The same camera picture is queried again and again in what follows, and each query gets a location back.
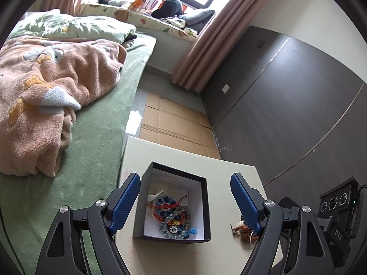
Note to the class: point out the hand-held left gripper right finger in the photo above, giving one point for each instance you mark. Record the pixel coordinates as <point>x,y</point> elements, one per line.
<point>245,207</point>

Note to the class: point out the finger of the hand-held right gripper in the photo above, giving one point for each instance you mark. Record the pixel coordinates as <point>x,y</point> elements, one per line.
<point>289,202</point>

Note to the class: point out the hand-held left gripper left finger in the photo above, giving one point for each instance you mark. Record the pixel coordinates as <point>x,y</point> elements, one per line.
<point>125,204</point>

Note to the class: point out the black jewelry box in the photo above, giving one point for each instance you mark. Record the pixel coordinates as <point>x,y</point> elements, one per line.
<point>172,203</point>

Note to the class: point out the white mesh pouch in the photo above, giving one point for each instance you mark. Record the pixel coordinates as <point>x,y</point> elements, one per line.
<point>161,186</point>

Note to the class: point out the green bed mattress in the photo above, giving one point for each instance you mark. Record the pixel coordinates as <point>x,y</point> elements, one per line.
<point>106,149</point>

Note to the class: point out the flattened cardboard sheet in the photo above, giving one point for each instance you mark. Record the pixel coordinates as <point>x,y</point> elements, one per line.
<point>175,126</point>

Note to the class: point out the pink fleece blanket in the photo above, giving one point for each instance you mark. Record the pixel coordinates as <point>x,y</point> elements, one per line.
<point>48,97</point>

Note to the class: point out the green patterned pillow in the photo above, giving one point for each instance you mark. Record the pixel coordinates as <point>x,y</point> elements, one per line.
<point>83,27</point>

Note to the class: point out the printed window seat cushion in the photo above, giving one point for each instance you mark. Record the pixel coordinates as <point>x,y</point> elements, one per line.
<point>143,20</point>

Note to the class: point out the grey pillow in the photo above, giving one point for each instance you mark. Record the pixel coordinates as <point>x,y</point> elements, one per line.
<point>197,16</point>

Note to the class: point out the dark round pillow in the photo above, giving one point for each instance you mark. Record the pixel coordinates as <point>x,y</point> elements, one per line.
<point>167,9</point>

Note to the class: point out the row of books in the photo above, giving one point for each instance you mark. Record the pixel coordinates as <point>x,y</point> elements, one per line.
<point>152,3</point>

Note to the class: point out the white wall socket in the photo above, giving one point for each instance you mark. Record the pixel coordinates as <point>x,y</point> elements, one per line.
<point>226,88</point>

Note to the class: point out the dark wall switch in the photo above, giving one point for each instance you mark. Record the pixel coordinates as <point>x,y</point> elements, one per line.
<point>260,44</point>

